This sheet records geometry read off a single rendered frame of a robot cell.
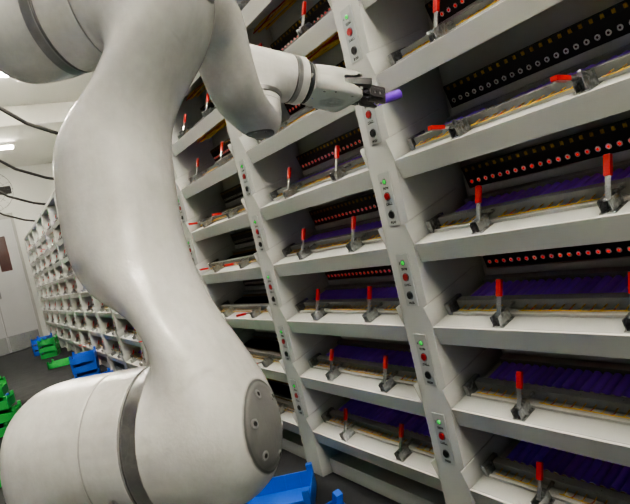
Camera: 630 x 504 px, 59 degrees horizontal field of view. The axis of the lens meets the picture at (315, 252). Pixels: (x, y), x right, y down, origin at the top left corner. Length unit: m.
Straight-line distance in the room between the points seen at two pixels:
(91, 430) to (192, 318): 0.11
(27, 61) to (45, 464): 0.35
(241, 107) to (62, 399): 0.53
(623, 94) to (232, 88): 0.57
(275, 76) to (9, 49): 0.48
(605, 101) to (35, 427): 0.84
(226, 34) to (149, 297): 0.49
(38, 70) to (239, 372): 0.34
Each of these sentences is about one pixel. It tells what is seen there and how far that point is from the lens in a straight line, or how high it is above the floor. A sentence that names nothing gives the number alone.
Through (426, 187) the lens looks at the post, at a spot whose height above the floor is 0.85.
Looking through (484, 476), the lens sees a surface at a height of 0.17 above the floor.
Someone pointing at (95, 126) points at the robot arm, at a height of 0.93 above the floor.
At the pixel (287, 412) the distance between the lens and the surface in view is 2.18.
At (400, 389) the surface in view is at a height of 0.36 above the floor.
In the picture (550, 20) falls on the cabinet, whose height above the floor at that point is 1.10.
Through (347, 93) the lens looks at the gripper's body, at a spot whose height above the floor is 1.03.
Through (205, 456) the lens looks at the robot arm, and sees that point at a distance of 0.42.
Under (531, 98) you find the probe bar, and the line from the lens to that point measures 1.08.
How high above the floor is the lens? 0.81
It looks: 2 degrees down
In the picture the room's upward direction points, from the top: 13 degrees counter-clockwise
